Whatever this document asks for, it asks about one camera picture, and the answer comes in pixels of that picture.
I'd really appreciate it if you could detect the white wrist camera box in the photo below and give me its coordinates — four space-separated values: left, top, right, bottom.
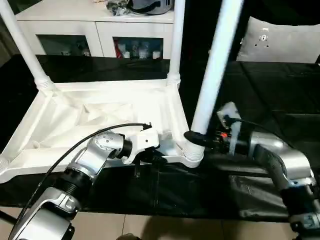
123 126 161 164
217 102 244 129

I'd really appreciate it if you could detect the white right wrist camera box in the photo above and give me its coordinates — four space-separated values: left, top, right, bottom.
217 102 244 129

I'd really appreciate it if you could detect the black cabinet with yellow label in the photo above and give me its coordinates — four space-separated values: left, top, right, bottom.
184 0 251 63

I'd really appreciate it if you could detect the white plastic table leg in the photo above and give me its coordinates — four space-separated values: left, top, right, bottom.
0 0 54 91
191 0 245 137
167 0 187 87

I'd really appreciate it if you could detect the grey bag with black strap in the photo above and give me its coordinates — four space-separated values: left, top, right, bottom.
131 0 175 15

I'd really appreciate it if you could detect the white plastic table top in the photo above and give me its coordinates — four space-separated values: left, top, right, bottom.
0 77 205 183

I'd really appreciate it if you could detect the white sideboard cabinet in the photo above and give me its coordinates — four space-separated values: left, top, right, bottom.
15 0 176 60

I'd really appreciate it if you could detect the grey pillow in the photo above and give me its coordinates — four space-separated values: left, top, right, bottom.
236 16 320 64

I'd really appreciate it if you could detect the colourful clutter bundle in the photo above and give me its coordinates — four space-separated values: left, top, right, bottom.
106 0 132 16

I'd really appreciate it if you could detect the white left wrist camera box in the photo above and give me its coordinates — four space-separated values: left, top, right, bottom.
123 126 161 164

